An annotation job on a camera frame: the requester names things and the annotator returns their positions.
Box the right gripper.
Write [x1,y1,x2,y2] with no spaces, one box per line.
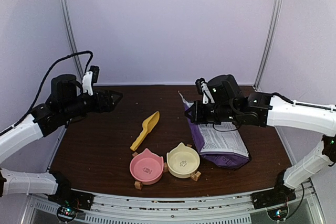
[185,100,238,124]

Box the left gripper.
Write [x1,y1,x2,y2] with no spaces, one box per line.
[61,89,123,120]

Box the purple pet food bag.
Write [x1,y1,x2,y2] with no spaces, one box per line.
[178,90,252,169]

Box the yellow plastic scoop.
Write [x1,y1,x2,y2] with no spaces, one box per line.
[130,111,160,152]

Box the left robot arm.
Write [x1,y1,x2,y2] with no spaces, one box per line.
[1,70,123,206]

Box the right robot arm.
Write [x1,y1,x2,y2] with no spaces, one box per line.
[185,74,335,204]

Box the cream cat-shaped bowl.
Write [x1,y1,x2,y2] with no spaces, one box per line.
[166,142,200,179]

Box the pink cat-shaped bowl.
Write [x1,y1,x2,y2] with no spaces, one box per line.
[129,148,164,185]

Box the wooden bowl stand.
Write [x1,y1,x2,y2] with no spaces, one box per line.
[133,153,201,190]

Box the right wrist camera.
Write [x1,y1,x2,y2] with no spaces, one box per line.
[195,78,214,104]

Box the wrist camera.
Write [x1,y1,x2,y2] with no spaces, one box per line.
[195,78,214,104]
[82,66,100,96]

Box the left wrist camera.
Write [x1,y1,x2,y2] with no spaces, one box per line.
[82,66,100,96]

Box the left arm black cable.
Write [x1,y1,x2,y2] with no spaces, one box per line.
[0,50,95,135]

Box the right aluminium frame post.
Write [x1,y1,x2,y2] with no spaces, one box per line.
[254,0,283,91]

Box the aluminium frame post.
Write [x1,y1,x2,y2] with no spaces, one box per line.
[55,0,87,88]
[254,0,283,91]

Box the front aluminium rail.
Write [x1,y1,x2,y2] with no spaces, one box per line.
[19,181,326,223]

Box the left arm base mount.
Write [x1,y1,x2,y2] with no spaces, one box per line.
[47,172,94,210]

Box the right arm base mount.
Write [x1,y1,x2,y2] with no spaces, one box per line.
[251,170,296,209]

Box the left aluminium frame post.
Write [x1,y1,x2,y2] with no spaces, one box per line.
[55,0,87,88]

